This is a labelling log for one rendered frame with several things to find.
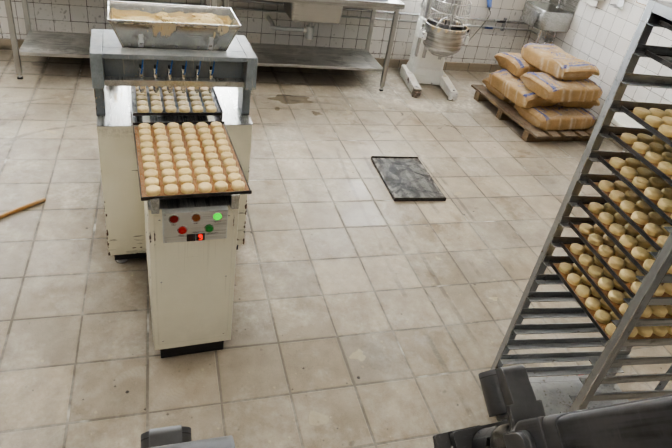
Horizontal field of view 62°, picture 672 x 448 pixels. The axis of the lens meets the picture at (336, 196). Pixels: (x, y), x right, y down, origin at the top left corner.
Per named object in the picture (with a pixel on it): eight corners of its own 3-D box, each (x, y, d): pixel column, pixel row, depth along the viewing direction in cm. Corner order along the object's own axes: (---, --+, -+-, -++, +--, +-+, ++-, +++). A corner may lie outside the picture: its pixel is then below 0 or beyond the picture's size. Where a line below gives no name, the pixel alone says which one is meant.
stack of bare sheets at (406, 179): (370, 159, 445) (371, 156, 443) (417, 160, 456) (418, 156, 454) (394, 201, 397) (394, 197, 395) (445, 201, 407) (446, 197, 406)
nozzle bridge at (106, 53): (97, 96, 279) (90, 28, 261) (241, 97, 303) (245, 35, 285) (95, 126, 253) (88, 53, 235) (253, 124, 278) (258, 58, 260)
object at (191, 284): (146, 264, 305) (139, 113, 258) (210, 258, 317) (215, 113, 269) (153, 364, 250) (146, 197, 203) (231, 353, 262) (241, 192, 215)
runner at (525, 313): (522, 318, 224) (525, 313, 222) (519, 313, 226) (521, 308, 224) (659, 315, 237) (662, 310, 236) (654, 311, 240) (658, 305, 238)
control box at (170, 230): (162, 238, 216) (161, 208, 208) (225, 233, 224) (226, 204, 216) (163, 244, 213) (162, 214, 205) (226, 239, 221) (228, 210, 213)
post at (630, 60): (486, 389, 251) (655, 1, 161) (484, 383, 253) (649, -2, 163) (492, 388, 251) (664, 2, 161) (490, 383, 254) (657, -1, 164)
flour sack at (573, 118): (536, 132, 511) (542, 117, 504) (510, 112, 544) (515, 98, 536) (597, 130, 537) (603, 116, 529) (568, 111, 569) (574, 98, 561)
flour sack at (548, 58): (513, 56, 557) (519, 40, 548) (546, 57, 573) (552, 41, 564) (562, 85, 503) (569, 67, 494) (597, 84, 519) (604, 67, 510)
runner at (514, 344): (508, 349, 233) (511, 344, 231) (506, 344, 235) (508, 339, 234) (640, 345, 247) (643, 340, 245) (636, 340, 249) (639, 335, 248)
